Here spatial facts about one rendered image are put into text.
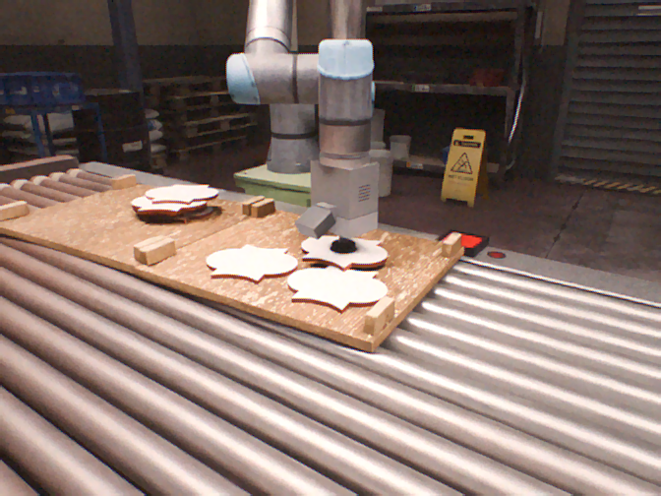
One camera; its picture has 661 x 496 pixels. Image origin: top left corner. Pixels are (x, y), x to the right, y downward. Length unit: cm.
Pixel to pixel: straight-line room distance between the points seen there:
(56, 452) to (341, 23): 96
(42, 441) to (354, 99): 53
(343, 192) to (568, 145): 469
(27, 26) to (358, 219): 562
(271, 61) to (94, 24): 581
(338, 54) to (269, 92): 16
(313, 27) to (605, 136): 335
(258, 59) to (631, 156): 472
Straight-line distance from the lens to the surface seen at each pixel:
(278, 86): 81
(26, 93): 422
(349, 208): 73
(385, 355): 60
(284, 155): 132
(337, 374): 57
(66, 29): 640
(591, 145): 533
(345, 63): 71
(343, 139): 72
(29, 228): 110
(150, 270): 81
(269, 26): 88
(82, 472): 51
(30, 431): 57
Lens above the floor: 125
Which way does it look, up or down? 22 degrees down
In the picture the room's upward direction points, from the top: straight up
